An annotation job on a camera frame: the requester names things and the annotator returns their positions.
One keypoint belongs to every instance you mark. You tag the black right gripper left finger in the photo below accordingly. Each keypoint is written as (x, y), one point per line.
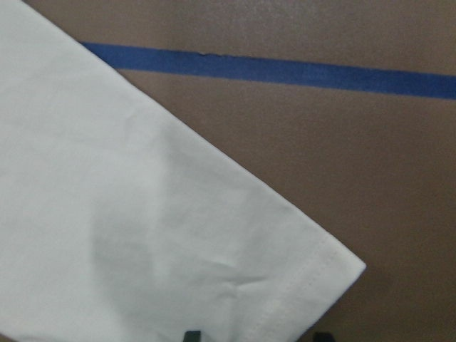
(192, 336)

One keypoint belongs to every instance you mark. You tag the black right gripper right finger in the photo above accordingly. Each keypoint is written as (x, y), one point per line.
(322, 337)

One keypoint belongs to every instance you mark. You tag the cream long-sleeve cat shirt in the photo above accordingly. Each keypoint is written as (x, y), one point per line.
(120, 223)

